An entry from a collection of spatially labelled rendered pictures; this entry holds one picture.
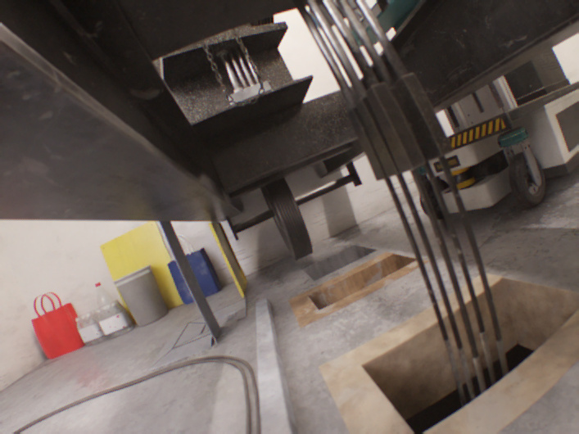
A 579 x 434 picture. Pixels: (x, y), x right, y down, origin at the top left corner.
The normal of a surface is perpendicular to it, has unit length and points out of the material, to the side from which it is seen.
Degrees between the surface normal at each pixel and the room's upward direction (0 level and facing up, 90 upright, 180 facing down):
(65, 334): 90
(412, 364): 90
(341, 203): 90
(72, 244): 90
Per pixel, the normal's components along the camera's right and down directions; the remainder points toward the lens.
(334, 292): 0.11, -0.01
